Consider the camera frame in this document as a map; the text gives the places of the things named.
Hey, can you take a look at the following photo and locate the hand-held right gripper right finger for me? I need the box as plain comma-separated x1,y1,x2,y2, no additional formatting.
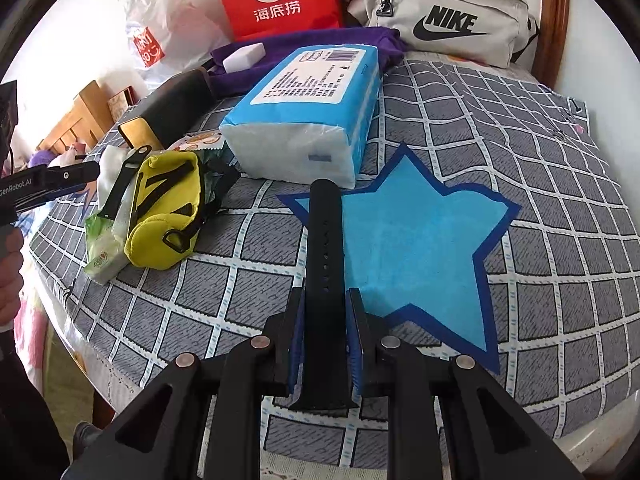
348,289,586,480

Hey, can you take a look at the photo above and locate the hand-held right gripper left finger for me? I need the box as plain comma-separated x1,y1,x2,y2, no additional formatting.
60,287,307,480

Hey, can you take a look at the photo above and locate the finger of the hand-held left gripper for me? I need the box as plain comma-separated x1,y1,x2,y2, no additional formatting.
47,161,101,206

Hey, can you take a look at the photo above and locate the black watch strap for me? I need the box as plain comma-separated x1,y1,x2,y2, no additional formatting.
295,179,358,411

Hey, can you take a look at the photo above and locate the small green tissue pack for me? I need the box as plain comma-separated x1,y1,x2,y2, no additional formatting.
82,210,131,286

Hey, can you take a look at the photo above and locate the yellow pouch with black straps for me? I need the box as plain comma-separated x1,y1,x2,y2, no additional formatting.
97,146,241,267

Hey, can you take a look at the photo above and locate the person's left forearm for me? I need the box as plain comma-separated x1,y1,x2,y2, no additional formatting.
0,327,71,480

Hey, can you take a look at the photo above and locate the person's left hand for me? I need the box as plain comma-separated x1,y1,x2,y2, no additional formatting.
0,230,24,332

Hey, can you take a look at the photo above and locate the wooden furniture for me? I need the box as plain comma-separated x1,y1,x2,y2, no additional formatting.
37,80,136,156

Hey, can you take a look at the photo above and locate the black and brown case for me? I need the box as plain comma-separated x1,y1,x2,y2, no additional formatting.
117,69,216,151

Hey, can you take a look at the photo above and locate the blue star mat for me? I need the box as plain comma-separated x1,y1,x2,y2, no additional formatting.
276,141,522,375

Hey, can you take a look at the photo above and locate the white plastic bag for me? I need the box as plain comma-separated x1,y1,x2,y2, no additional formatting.
118,0,236,83

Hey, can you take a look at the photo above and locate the white block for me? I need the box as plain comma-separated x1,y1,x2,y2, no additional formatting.
223,42,266,73

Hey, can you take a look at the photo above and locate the blue tissue pack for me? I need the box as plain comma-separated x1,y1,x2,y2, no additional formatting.
219,45,385,190

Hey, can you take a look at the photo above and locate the purple towel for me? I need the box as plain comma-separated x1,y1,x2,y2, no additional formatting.
207,26,408,98

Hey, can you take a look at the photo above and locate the wooden headboard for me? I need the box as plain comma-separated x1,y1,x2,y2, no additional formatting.
532,0,571,91

